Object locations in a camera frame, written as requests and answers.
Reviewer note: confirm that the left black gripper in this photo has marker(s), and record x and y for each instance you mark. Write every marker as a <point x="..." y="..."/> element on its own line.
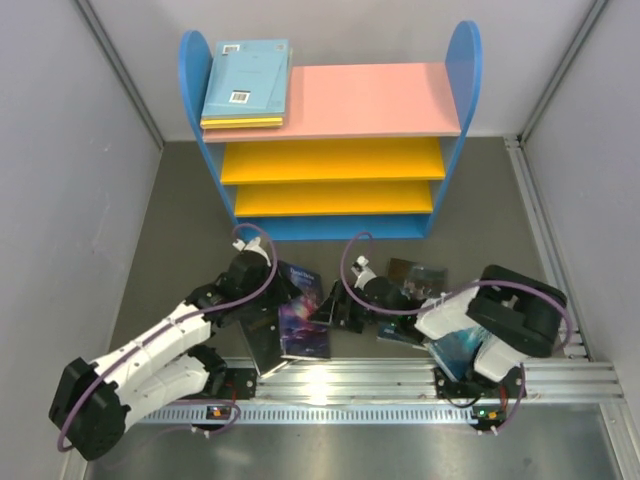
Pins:
<point x="284" y="289"/>

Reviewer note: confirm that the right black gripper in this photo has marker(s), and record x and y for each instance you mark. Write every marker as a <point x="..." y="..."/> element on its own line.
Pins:
<point x="328" y="313"/>

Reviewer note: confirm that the black glossy book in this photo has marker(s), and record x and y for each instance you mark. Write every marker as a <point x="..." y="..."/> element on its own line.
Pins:
<point x="260" y="329"/>

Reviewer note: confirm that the purple Robinson Crusoe book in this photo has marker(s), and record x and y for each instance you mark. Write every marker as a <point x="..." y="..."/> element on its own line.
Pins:
<point x="300" y="338"/>

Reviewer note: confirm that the yellow book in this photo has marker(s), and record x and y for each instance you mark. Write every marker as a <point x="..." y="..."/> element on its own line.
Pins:
<point x="241" y="123"/>

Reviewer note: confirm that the light blue book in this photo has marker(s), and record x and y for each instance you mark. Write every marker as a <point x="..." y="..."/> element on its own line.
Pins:
<point x="248" y="79"/>

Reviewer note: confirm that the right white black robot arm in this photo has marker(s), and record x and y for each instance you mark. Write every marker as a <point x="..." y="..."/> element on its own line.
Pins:
<point x="521" y="314"/>

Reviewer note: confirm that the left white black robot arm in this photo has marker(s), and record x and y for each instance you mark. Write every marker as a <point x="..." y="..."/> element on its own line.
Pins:
<point x="96" y="402"/>

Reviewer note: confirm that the dark Wuthering Heights book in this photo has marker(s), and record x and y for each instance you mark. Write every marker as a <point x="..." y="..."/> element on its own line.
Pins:
<point x="421" y="284"/>

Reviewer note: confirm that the teal blue cover book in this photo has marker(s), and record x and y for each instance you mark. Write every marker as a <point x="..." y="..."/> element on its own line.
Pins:
<point x="456" y="351"/>

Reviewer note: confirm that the blue pink yellow shelf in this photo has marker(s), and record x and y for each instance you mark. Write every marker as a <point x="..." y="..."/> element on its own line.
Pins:
<point x="364" y="147"/>

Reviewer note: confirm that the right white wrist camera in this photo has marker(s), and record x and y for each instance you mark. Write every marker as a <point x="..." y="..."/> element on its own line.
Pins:
<point x="360" y="268"/>

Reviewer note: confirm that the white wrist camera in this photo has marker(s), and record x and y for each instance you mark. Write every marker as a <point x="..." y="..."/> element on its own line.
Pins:
<point x="360" y="268"/>
<point x="254" y="246"/>

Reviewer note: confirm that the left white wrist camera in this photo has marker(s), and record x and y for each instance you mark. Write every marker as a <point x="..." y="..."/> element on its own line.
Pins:
<point x="254" y="246"/>

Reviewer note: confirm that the aluminium mounting rail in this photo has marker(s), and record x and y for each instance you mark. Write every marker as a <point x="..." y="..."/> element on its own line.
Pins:
<point x="408" y="380"/>

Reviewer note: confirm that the perforated grey cable duct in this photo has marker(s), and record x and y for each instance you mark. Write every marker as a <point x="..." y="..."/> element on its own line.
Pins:
<point x="272" y="414"/>

